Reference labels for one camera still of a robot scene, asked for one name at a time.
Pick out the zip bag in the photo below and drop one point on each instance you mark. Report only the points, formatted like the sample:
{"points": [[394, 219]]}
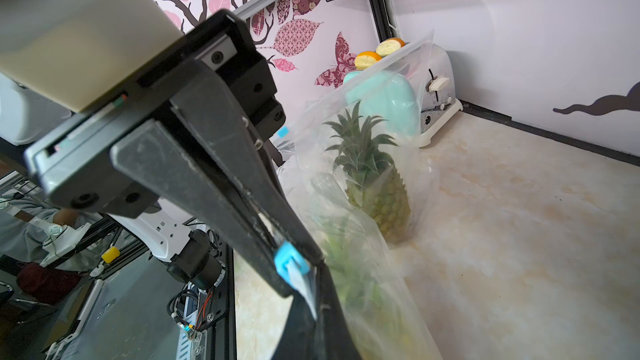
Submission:
{"points": [[306, 140], [406, 335]]}

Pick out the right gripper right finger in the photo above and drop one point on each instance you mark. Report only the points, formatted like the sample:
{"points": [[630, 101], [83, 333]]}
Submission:
{"points": [[333, 339]]}

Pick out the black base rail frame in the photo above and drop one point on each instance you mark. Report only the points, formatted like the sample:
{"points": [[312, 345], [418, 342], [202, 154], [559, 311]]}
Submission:
{"points": [[125, 317]]}

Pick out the pineapple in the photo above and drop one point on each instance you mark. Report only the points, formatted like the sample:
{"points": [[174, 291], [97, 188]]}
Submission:
{"points": [[360, 293], [374, 184]]}

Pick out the mint green toaster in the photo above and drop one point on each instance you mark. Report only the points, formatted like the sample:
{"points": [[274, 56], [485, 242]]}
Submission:
{"points": [[416, 98]]}

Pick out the toast slice front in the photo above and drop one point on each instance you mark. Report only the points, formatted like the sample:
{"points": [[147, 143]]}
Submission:
{"points": [[366, 59]]}

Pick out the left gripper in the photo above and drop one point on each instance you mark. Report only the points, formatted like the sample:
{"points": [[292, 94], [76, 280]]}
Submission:
{"points": [[191, 125]]}

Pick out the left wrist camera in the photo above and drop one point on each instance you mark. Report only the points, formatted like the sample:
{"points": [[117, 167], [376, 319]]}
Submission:
{"points": [[74, 51]]}

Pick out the toast slice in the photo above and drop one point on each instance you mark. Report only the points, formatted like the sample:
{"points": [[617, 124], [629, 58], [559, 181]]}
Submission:
{"points": [[366, 59], [389, 47]]}

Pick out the toast slice rear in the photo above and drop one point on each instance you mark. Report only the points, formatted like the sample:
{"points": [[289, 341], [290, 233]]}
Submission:
{"points": [[389, 47]]}

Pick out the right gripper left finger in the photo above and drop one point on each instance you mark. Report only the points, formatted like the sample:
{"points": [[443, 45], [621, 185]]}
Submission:
{"points": [[298, 340]]}

